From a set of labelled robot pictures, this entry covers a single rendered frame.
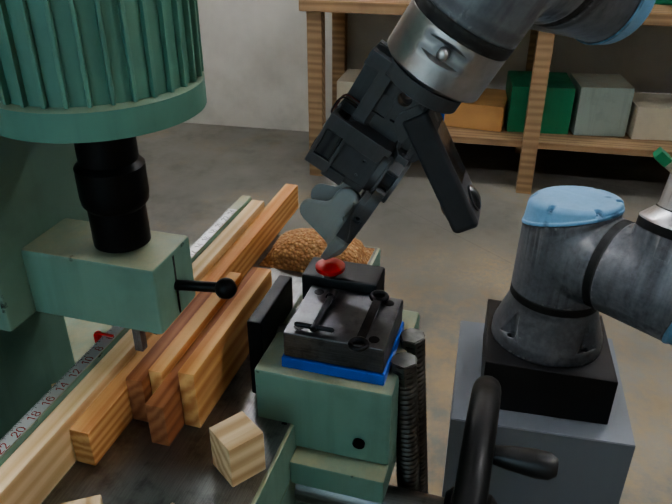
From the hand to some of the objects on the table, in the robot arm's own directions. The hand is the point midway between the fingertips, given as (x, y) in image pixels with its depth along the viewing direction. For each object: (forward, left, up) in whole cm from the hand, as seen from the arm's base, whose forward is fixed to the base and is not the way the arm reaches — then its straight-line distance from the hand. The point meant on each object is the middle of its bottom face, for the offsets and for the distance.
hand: (335, 252), depth 69 cm
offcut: (+16, -4, -15) cm, 22 cm away
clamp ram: (+3, -2, -14) cm, 14 cm away
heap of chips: (-22, -8, -13) cm, 27 cm away
